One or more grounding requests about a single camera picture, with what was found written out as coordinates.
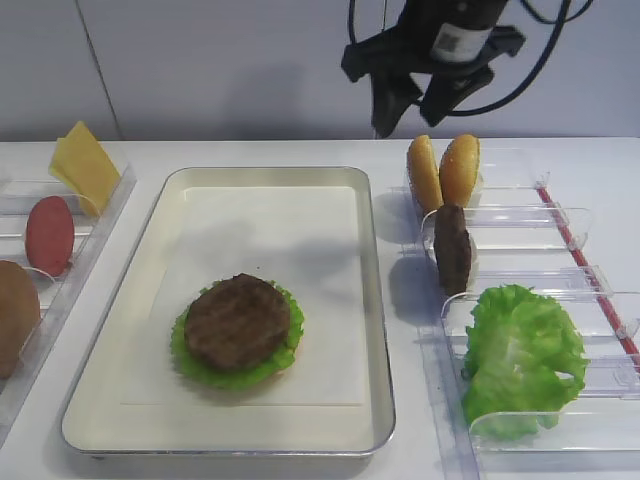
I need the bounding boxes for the large green lettuce leaf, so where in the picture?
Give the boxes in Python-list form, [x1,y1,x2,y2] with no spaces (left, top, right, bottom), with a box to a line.
[462,284,590,441]

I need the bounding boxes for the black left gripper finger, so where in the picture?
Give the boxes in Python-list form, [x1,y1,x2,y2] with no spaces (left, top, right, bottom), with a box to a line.
[371,72,421,138]

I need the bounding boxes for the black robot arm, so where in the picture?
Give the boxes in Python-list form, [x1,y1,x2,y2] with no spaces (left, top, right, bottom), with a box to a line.
[341,0,525,138]

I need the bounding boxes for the green lettuce leaf on tray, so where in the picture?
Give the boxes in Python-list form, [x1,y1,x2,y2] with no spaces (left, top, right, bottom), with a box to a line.
[169,280,305,391]

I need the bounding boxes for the brown meat patty in rack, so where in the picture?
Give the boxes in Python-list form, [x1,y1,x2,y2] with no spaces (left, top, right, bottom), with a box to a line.
[434,204,472,296]

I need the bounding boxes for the white paper tray liner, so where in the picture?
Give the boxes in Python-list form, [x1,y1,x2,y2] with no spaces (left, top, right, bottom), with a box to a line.
[123,187,367,405]

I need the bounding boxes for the clear acrylic right rack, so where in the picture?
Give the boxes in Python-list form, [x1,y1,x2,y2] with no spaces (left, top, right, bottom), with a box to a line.
[403,147,639,479]

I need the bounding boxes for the right bun half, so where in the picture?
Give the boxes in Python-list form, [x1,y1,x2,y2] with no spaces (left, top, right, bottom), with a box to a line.
[439,134,480,207]

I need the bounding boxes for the yellow cheese slices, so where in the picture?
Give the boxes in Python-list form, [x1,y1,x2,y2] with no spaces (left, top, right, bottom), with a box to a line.
[49,121,121,217]

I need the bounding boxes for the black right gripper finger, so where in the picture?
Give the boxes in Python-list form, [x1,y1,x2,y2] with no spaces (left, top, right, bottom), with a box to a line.
[419,66,494,127]

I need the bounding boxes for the left bun half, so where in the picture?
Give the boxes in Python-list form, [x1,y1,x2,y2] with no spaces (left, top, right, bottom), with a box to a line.
[407,135,443,214]

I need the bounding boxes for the clear acrylic left rack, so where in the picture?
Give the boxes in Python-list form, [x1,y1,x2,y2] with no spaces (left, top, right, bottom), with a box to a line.
[1,142,136,439]

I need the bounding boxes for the bun half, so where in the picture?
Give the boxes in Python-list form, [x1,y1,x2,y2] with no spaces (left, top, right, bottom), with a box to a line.
[407,135,443,214]
[439,134,480,207]

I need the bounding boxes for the clear acrylic rack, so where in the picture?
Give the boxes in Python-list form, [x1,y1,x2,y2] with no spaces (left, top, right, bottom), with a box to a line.
[403,147,639,479]
[1,142,136,439]

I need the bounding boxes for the brown meat patty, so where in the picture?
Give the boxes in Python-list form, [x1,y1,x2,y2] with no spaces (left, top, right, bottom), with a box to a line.
[184,273,292,372]
[434,204,472,296]

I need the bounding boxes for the red tomato slice in rack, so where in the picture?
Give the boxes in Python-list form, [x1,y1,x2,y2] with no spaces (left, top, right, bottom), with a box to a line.
[25,196,75,277]

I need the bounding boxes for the black cable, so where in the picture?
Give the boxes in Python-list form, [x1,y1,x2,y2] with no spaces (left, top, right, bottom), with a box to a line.
[344,0,596,117]

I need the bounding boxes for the cream metal tray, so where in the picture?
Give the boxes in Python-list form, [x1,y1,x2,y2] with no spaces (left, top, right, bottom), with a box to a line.
[61,167,396,456]

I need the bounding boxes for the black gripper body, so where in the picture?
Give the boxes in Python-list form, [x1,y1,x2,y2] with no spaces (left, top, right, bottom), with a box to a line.
[341,0,525,82]

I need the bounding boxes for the brown bun in left rack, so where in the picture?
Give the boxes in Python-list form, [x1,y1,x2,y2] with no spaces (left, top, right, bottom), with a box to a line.
[0,260,40,380]

